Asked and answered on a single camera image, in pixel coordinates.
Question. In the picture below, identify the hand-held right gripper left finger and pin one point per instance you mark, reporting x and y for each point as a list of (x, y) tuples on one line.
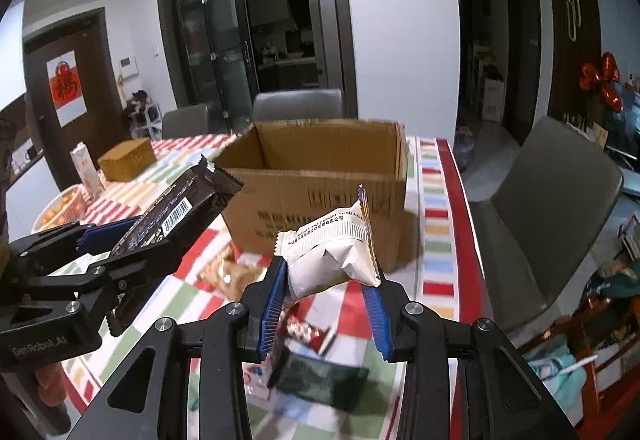
[(270, 315)]

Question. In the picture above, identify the brown cardboard box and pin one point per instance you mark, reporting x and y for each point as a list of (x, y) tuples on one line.
[(310, 200)]

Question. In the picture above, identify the bowl of oranges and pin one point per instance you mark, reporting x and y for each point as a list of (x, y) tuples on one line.
[(60, 212)]

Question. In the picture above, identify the dark brown snack packet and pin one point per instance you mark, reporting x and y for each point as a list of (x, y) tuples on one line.
[(190, 200)]

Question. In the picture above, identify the red white door poster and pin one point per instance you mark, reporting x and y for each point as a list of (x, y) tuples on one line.
[(67, 90)]

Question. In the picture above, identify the brown entrance door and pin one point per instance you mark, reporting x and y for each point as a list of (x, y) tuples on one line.
[(100, 85)]

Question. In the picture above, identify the small white shelf unit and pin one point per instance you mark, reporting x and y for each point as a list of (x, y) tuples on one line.
[(142, 120)]

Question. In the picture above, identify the white orange drink carton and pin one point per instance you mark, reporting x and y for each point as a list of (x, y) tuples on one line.
[(85, 170)]

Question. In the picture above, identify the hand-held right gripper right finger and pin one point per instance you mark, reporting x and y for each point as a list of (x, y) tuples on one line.
[(377, 325)]

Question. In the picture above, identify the red foil balloon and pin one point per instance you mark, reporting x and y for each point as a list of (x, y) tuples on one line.
[(602, 80)]

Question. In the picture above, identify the red white snack packet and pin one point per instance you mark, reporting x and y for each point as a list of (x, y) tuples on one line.
[(312, 337)]

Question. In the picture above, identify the person's left hand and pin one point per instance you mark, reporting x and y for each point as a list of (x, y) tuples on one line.
[(50, 385)]

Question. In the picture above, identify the dark wooden double door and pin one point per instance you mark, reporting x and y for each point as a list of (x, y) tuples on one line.
[(575, 35)]

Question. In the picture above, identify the orange clear snack packet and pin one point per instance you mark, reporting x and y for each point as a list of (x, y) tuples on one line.
[(225, 277)]

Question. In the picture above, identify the dark green snack packet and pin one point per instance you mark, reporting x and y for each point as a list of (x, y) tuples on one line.
[(320, 380)]

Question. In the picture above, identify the glass sliding door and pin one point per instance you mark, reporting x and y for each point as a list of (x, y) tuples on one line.
[(215, 45)]

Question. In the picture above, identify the teal cloth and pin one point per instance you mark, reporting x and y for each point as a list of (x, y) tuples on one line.
[(560, 367)]

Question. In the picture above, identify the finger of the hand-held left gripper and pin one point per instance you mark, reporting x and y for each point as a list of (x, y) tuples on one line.
[(100, 235), (145, 265)]

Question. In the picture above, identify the white storage box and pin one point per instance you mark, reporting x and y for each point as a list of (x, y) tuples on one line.
[(492, 100)]

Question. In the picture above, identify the grey dining chair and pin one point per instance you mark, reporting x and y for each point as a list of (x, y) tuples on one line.
[(185, 122), (550, 200), (300, 105)]

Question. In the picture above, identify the woven wicker box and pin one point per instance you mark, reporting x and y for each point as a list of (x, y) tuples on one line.
[(125, 160)]

